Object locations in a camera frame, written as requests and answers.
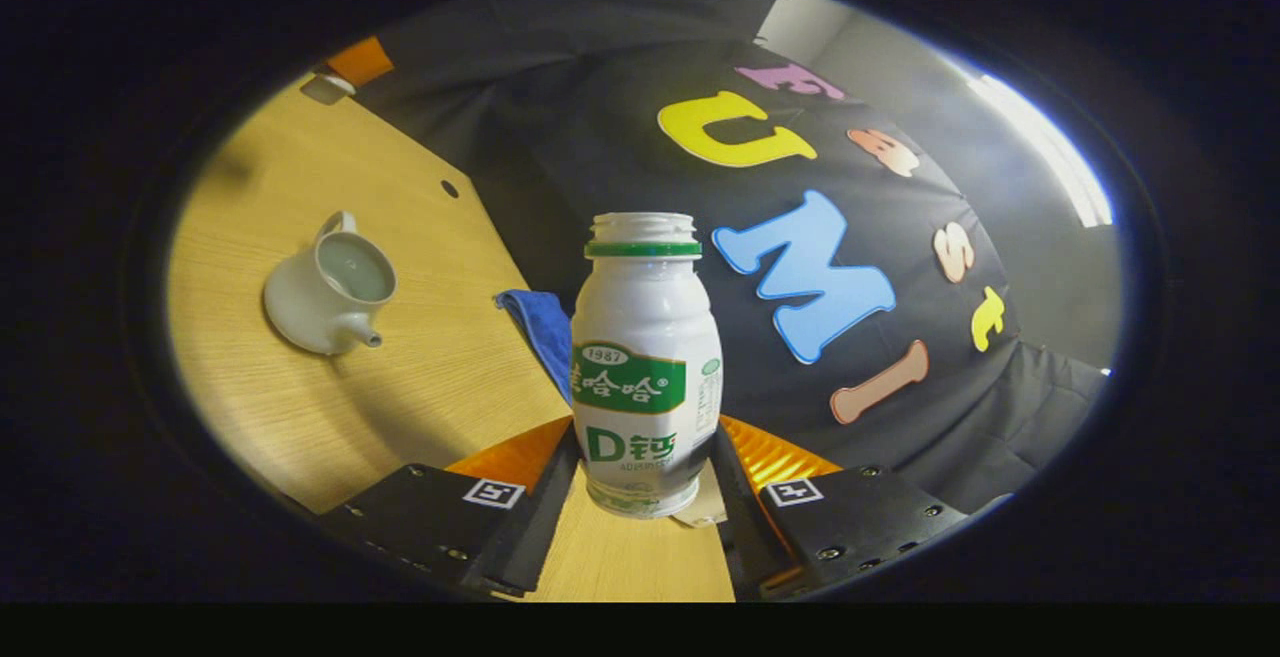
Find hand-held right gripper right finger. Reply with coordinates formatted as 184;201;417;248
708;414;971;601

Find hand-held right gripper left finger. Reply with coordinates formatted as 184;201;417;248
318;415;584;600

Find white water bottle green label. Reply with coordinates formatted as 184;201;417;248
570;212;724;520

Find black backdrop cloth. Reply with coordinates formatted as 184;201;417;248
345;0;1113;518

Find white teacup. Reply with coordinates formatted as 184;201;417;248
263;210;399;356

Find blue folded towel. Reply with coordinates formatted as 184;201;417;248
495;289;576;406

